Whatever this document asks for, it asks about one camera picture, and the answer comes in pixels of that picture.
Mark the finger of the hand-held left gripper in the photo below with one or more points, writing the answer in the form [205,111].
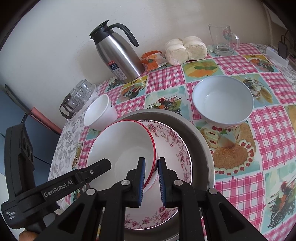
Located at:
[97,168]

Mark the white power strip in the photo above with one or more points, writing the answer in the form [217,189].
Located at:
[272,52]

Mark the black charger adapter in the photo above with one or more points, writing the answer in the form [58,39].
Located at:
[282,49]

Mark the stainless steel basin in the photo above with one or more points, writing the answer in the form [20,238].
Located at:
[198,148]

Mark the small clear glass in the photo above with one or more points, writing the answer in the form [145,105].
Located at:
[85,87]
[78,98]

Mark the white round tray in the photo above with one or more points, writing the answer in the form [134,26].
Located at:
[93,94]

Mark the plain white bowl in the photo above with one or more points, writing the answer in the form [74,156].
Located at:
[222,102]

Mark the stainless steel thermos jug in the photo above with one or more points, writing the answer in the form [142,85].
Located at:
[118,51]

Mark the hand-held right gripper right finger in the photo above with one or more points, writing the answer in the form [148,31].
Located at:
[161,185]

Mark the clear glass mug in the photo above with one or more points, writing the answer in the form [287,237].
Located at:
[220,40]

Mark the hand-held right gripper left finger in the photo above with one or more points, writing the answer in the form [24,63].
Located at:
[141,185]

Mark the pink panel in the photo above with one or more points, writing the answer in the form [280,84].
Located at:
[44,119]

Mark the white cup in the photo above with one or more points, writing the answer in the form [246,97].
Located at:
[99,113]

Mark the red-rimmed floral bowl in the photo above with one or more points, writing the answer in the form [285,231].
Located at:
[120,148]

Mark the pink floral plate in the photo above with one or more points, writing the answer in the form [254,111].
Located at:
[171,148]

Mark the white grey floral cloth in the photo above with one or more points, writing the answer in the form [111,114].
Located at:
[67,143]

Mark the bag of white steamed buns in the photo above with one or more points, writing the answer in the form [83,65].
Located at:
[185,51]

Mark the orange snack packet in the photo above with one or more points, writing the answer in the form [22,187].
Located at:
[152,61]

